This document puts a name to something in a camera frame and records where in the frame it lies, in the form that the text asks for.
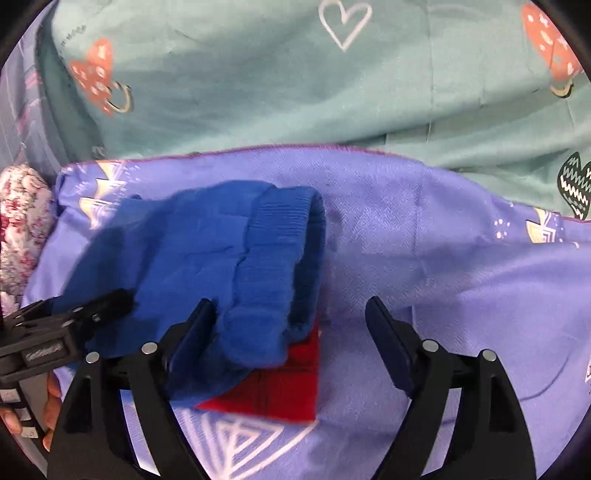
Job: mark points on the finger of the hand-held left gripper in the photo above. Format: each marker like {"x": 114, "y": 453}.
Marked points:
{"x": 108, "y": 304}
{"x": 34, "y": 311}

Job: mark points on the purple patterned blanket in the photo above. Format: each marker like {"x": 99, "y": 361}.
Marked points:
{"x": 415, "y": 230}

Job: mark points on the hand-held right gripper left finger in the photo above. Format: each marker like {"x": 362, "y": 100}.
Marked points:
{"x": 191, "y": 341}

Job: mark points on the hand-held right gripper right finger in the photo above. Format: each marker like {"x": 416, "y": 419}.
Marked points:
{"x": 392, "y": 350}

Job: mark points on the green printed bedsheet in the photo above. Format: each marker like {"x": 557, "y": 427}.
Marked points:
{"x": 254, "y": 92}

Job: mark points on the person's left hand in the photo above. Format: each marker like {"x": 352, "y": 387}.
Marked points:
{"x": 51, "y": 406}

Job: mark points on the grey-purple striped cloth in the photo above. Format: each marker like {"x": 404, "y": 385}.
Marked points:
{"x": 27, "y": 106}

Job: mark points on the red and blue sweater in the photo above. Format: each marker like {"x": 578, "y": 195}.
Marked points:
{"x": 207, "y": 240}

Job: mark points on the floral pillow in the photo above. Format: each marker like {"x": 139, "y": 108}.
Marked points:
{"x": 23, "y": 221}

